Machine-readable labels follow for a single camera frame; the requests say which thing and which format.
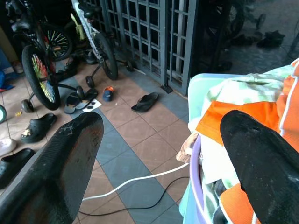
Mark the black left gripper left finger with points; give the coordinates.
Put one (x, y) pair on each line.
(53, 168)

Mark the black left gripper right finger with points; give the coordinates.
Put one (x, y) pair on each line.
(264, 163)

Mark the plain black clog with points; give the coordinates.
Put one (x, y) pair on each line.
(12, 164)

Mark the black clog with charms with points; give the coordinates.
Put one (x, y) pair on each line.
(38, 127)

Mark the orange white garment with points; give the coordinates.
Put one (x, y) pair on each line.
(247, 114)

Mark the white shoe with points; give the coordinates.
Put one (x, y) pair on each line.
(6, 145)

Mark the purple laundry basket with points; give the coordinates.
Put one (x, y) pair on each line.
(196, 177)

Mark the dark slippers pair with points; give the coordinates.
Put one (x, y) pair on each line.
(80, 100)

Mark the green white patterned cloth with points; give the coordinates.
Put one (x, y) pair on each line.
(243, 89)

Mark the brown patterned cloth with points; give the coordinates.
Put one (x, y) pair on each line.
(187, 149)

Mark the blue orange kids shoe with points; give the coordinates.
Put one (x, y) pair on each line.
(108, 93)

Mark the black kids bicycle colourful spokes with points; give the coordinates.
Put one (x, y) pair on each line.
(40, 70)

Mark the black flip-flop sandal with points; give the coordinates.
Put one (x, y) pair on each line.
(145, 102)

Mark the dark shoes pile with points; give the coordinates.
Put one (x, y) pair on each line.
(271, 38)

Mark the white kids bicycle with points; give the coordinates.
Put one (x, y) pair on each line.
(98, 44)

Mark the grey metal grille gate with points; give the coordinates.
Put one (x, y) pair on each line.
(149, 39)

